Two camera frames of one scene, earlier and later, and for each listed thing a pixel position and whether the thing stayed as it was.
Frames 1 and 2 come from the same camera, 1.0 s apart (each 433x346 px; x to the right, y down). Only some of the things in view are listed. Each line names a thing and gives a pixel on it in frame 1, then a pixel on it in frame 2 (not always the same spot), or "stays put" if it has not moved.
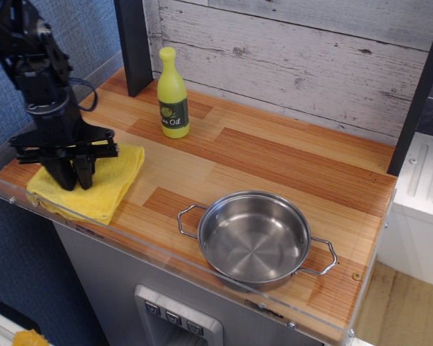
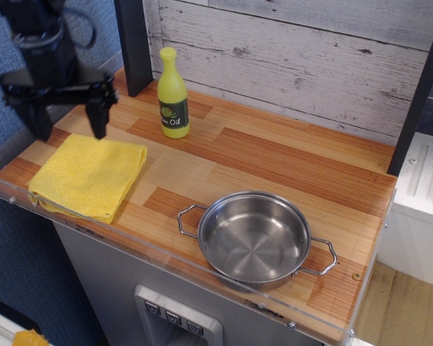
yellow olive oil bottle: x=174 y=114 stays put
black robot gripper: x=60 y=130 to x=52 y=78
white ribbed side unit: x=415 y=239 stays put
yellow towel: x=113 y=177 stays put
